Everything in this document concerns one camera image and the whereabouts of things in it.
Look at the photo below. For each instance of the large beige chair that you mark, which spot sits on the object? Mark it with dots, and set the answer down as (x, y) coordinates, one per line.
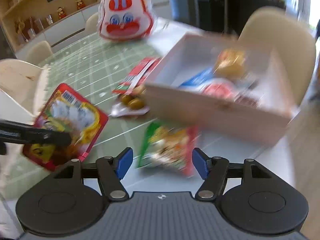
(280, 42)

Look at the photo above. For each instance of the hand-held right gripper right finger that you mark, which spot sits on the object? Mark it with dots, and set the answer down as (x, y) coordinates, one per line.
(200, 163)

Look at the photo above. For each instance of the blue snack packet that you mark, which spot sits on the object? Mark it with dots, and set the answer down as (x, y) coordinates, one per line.
(197, 80)

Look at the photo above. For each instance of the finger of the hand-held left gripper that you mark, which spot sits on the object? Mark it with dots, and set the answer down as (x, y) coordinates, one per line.
(55, 138)
(15, 123)

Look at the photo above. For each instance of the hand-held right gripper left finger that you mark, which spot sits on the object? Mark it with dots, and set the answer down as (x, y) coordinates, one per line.
(123, 163)

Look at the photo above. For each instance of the black sideboard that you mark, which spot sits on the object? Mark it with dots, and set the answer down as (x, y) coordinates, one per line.
(225, 10)

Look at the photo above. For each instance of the red and yellow snack packet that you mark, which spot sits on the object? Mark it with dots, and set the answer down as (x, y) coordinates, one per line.
(72, 110)

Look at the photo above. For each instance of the red figurine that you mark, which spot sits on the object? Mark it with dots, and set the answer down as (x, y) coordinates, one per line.
(61, 12)
(80, 3)

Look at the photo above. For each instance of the white floral cloth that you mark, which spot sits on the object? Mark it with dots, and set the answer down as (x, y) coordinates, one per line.
(170, 35)

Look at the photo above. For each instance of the clear green olive packet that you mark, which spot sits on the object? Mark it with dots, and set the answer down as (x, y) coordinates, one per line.
(132, 102)

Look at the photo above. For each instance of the long red snack packet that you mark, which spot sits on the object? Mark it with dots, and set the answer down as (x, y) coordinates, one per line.
(140, 71)

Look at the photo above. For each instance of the pink cardboard box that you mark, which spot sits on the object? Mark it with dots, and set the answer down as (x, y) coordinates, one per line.
(200, 110)

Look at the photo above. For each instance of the rabbit face plastic bag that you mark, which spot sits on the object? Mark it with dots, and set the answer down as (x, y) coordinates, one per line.
(125, 12)

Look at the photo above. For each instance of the golden foil snack packet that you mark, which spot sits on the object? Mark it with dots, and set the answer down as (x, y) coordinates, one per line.
(230, 62)

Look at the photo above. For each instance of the green checked tablecloth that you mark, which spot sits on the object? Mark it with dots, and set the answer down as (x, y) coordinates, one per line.
(82, 62)

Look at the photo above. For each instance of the wooden shelf cabinet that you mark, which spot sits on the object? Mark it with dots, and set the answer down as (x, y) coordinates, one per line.
(35, 2)

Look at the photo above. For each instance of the green and red snack packet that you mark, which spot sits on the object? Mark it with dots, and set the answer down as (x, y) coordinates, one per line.
(167, 145)

